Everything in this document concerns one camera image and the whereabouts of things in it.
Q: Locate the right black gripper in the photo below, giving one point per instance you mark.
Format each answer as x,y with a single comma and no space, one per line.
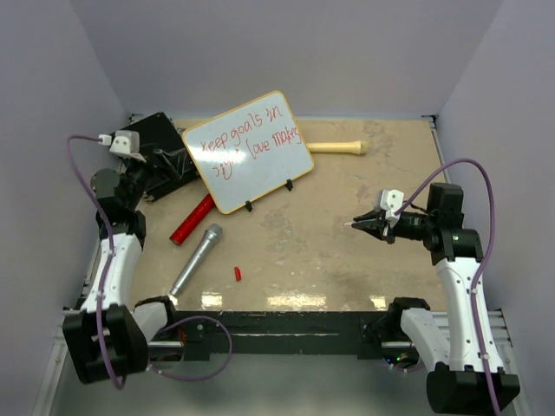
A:
379,230

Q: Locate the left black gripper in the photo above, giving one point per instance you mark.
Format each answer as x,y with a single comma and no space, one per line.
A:
173,160

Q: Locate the yellow framed whiteboard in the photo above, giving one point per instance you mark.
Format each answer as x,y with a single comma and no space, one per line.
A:
248,151

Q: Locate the red marker cap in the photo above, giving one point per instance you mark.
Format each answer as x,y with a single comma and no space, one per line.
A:
238,275

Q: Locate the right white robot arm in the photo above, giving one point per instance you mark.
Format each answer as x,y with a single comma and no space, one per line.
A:
466,374

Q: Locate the black carrying case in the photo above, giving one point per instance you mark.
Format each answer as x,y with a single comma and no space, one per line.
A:
161,145

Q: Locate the red glitter toy microphone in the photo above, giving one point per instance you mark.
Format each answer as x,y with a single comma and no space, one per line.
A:
186,228

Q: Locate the silver toy microphone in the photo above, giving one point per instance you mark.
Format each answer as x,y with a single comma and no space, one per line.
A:
210,238

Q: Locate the cream toy microphone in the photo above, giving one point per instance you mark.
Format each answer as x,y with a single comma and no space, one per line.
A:
358,147

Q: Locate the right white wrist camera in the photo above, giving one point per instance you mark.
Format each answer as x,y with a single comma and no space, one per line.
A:
389,202

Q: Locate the wire whiteboard stand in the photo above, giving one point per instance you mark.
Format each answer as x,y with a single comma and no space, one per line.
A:
288,185

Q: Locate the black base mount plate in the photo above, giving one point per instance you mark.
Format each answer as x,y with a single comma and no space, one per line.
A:
365,335

